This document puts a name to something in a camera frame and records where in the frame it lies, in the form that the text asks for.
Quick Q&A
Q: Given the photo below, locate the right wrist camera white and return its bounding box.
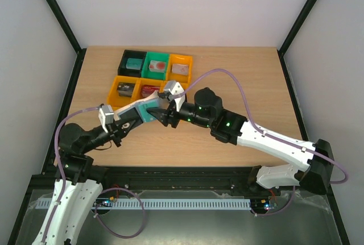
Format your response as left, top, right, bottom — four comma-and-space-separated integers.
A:
163, 80, 186, 112

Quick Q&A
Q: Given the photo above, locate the black card stack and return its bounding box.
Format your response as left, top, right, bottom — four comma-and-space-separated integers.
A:
117, 82, 135, 97

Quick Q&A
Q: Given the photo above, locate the black frame post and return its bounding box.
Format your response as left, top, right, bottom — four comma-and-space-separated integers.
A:
278, 0, 335, 55
30, 0, 86, 55

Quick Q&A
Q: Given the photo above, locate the yellow bin front right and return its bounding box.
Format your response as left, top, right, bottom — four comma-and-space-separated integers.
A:
159, 81, 189, 93

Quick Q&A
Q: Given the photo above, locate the green storage bin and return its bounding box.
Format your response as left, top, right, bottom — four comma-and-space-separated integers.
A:
142, 52, 169, 80

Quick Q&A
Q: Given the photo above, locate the yellow bin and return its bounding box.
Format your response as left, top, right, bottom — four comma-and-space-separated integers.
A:
159, 81, 189, 93
107, 76, 137, 107
165, 54, 193, 84
131, 78, 163, 101

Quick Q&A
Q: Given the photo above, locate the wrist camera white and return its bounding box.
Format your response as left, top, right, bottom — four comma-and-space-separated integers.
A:
163, 80, 186, 112
98, 105, 114, 133

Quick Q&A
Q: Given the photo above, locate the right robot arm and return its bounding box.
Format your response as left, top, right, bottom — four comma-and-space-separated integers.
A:
147, 88, 333, 195

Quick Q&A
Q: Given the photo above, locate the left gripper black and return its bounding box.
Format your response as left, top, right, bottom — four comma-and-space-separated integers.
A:
81, 114, 140, 153

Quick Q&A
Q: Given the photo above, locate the white pink card stack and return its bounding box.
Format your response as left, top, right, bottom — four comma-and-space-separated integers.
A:
172, 64, 189, 76

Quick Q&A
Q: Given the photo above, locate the black frame post right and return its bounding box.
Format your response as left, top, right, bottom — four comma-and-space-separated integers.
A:
278, 0, 335, 55

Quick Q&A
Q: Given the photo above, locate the yellow bin back right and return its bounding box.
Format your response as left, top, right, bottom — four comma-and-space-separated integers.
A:
165, 54, 193, 84

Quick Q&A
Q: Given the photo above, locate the yellow bin front middle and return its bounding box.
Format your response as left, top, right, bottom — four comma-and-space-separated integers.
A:
131, 78, 163, 101

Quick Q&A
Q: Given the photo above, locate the yellow bin front left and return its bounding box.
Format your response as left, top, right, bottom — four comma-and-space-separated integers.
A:
107, 76, 137, 107

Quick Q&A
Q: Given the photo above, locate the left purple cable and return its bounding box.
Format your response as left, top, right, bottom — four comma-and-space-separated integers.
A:
39, 106, 104, 243

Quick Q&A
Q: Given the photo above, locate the black storage bin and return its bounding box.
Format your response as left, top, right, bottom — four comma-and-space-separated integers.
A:
118, 49, 147, 77

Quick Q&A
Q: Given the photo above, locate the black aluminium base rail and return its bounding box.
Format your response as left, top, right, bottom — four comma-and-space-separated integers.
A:
28, 166, 296, 197

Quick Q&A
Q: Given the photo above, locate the black frame post left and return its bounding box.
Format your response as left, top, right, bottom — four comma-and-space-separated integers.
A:
30, 0, 86, 55

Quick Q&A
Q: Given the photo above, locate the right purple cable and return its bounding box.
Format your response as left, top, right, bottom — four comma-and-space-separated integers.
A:
176, 68, 349, 185

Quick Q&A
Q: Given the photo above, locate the teal card stack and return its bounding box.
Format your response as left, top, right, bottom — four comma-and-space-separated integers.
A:
126, 58, 143, 70

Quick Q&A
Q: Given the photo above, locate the white red card stack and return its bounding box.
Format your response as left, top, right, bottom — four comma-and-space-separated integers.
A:
148, 60, 167, 73

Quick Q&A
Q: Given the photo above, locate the white slotted cable duct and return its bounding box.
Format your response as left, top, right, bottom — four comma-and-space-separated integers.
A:
35, 196, 251, 210

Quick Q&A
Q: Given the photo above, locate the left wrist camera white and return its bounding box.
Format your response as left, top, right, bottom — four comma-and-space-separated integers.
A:
98, 105, 114, 133

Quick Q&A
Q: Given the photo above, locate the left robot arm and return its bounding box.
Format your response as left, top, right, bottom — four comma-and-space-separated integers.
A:
33, 106, 143, 244

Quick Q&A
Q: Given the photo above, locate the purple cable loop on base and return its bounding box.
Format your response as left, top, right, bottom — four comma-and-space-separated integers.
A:
92, 186, 145, 239

